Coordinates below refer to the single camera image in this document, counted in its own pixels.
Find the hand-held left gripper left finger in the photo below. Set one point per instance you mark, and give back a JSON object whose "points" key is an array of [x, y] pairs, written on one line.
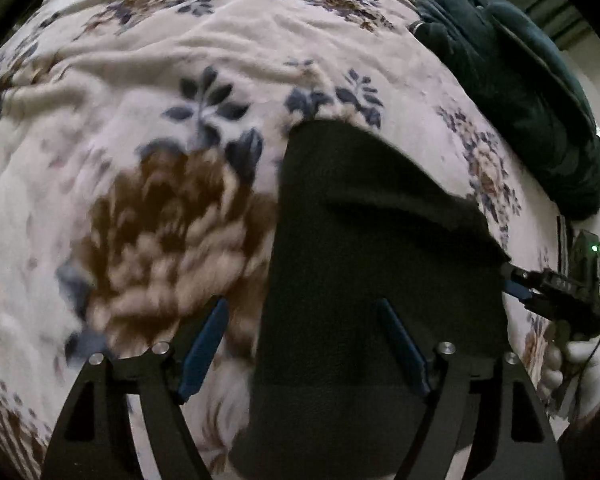
{"points": [[205, 347]]}

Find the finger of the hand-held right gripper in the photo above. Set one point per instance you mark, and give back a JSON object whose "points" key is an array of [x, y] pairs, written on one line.
{"points": [[517, 291], [522, 275]]}

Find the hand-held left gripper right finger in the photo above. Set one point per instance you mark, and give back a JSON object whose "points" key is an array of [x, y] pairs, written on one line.
{"points": [[405, 347]]}

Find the dark striped sweater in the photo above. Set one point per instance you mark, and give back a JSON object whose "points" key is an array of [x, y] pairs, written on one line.
{"points": [[355, 240]]}

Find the person's right forearm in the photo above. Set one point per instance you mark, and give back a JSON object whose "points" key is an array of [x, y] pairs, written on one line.
{"points": [[595, 445]]}

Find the person's right hand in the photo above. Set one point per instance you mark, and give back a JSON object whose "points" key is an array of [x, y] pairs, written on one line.
{"points": [[592, 375]]}

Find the teal quilt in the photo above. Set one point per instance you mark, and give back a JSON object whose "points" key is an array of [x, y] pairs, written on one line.
{"points": [[555, 160]]}

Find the teal pillow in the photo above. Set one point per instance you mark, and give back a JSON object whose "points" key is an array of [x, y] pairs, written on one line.
{"points": [[530, 45]]}

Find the wide grey-green curtain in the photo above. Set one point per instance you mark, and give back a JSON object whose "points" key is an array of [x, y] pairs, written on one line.
{"points": [[555, 10]]}

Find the floral bedsheet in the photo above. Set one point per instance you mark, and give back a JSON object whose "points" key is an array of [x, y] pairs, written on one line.
{"points": [[130, 85]]}

